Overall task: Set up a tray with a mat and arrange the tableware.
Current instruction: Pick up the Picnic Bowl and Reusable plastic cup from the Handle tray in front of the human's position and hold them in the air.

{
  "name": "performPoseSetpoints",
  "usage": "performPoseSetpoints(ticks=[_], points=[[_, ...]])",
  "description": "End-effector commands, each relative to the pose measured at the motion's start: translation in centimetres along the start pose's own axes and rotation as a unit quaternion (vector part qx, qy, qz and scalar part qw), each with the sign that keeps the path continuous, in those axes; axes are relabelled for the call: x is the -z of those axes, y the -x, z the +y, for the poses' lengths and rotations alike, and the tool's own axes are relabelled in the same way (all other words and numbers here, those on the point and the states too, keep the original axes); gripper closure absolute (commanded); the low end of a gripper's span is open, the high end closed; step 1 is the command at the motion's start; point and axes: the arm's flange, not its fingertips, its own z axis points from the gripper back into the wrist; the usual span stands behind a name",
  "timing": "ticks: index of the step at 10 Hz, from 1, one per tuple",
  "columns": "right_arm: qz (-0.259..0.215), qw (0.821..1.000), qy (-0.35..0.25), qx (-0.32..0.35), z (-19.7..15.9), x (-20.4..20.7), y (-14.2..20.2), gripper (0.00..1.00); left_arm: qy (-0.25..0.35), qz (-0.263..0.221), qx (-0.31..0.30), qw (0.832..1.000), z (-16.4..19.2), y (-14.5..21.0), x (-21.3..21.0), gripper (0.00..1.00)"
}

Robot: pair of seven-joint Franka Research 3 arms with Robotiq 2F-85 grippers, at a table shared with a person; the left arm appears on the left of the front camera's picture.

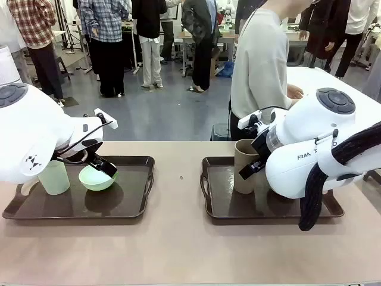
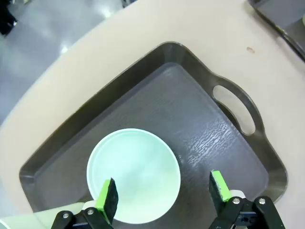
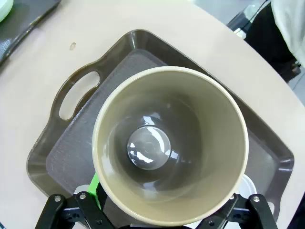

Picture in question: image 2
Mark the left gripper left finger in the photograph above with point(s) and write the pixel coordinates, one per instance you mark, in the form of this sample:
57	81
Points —
108	202

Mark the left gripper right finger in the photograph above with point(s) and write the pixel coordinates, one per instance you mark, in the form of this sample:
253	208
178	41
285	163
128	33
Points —
218	188

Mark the black shoe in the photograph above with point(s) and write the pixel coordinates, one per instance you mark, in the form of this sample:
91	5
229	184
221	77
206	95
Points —
7	21

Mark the light green bowl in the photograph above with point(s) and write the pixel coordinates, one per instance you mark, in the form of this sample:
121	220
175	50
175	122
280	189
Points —
138	171

